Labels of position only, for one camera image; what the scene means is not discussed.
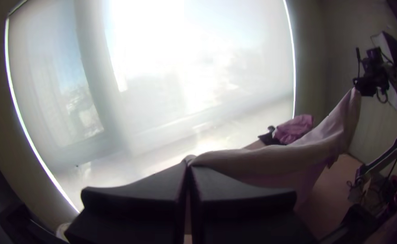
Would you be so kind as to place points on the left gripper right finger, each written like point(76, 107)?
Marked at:
point(246, 217)

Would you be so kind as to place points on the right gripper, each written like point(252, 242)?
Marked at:
point(371, 81)

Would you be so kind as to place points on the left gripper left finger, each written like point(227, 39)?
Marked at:
point(134, 213)

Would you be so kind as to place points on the white t-shirt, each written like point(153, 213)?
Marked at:
point(286, 156)

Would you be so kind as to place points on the heap of clothes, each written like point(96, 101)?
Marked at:
point(291, 130)

